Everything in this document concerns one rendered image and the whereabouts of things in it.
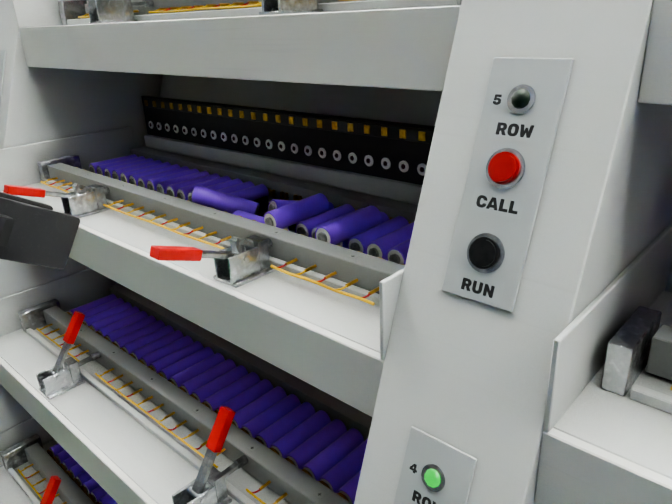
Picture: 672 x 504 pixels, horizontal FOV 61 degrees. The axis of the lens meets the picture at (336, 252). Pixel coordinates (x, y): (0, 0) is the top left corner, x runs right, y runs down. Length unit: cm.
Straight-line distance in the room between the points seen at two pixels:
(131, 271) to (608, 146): 41
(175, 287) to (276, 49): 21
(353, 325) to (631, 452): 17
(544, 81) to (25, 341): 71
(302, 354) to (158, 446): 25
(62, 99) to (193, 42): 37
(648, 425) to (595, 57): 17
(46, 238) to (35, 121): 51
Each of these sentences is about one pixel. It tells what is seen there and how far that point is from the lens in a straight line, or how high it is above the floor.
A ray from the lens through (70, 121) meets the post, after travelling 85.
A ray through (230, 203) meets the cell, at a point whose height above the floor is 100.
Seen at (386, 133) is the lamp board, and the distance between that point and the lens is 53.
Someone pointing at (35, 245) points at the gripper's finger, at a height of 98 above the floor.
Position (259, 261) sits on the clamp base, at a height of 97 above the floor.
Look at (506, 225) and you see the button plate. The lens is 29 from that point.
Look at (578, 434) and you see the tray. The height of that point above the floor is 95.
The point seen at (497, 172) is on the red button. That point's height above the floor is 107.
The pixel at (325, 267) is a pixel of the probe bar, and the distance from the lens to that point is 42.
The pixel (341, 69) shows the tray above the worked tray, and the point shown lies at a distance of 39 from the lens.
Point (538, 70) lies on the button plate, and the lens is 30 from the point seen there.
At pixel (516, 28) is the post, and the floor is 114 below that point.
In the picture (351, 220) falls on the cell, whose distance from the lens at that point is 46.
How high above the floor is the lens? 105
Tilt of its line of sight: 7 degrees down
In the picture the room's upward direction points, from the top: 11 degrees clockwise
